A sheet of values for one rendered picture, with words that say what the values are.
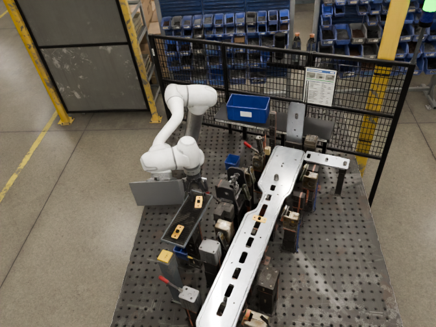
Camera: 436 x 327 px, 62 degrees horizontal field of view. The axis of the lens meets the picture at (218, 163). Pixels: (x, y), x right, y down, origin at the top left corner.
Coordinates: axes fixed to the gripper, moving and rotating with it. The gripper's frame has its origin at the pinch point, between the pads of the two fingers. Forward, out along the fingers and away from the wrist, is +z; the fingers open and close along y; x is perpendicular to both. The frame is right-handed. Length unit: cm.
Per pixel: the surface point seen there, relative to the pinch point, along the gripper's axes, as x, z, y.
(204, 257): -28.3, 18.0, 5.2
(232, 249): -20.5, 21.3, 19.6
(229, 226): -11.0, 13.4, 17.7
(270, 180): 32, 21, 41
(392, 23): 85, -56, 111
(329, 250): 0, 51, 78
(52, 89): 227, 70, -217
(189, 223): -15.1, 5.3, -3.0
